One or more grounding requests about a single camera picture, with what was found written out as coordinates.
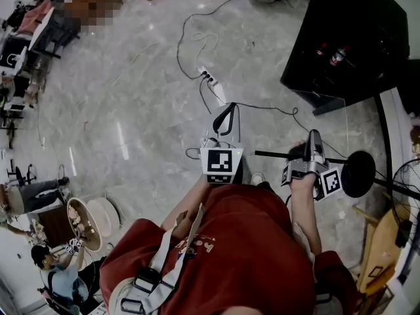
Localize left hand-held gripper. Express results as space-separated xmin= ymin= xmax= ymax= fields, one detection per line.
xmin=199 ymin=102 xmax=245 ymax=185

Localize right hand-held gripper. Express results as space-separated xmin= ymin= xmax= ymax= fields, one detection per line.
xmin=281 ymin=129 xmax=343 ymax=202

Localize person's left forearm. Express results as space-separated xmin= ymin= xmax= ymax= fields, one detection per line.
xmin=160 ymin=175 xmax=211 ymax=229

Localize person's right forearm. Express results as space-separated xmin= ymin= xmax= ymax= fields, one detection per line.
xmin=290 ymin=172 xmax=324 ymax=254

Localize black metal cabinet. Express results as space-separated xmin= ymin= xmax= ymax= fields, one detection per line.
xmin=280 ymin=0 xmax=411 ymax=116

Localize white power strip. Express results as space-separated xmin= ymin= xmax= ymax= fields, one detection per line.
xmin=198 ymin=66 xmax=219 ymax=87

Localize black round stand base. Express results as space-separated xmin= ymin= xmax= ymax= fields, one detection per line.
xmin=341 ymin=150 xmax=420 ymax=231

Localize person's black trousers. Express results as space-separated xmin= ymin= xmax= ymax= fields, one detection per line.
xmin=229 ymin=162 xmax=273 ymax=190

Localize black box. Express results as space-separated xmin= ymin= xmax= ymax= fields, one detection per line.
xmin=395 ymin=220 xmax=413 ymax=249

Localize person's red shirt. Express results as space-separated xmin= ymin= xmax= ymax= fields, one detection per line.
xmin=99 ymin=184 xmax=358 ymax=315

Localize round wooden tub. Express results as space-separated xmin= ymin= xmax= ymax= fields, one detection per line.
xmin=66 ymin=196 xmax=121 ymax=253

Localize pink plush toy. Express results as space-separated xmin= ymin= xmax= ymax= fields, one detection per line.
xmin=77 ymin=226 xmax=96 ymax=242
xmin=69 ymin=207 xmax=87 ymax=229

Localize black metal rack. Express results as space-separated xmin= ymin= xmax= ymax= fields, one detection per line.
xmin=28 ymin=7 xmax=81 ymax=58

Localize dark brown wooden cabinet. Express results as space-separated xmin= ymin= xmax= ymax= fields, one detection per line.
xmin=37 ymin=205 xmax=72 ymax=239

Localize pink cloth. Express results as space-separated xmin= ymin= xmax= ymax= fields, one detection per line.
xmin=18 ymin=1 xmax=55 ymax=34

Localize black and white sign board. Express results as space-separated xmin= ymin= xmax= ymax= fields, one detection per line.
xmin=0 ymin=35 xmax=28 ymax=75

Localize short black power cable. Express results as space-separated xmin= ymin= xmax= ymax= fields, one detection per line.
xmin=199 ymin=77 xmax=213 ymax=114

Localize long black power cable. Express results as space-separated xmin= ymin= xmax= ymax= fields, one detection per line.
xmin=209 ymin=79 xmax=348 ymax=160

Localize white coiled cable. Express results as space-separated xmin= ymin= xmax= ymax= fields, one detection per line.
xmin=192 ymin=30 xmax=220 ymax=58

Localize grey harness strap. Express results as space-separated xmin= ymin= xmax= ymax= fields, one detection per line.
xmin=110 ymin=203 xmax=206 ymax=315
xmin=291 ymin=221 xmax=332 ymax=315

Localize black looped floor cable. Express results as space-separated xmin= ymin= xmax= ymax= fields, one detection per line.
xmin=57 ymin=163 xmax=72 ymax=186

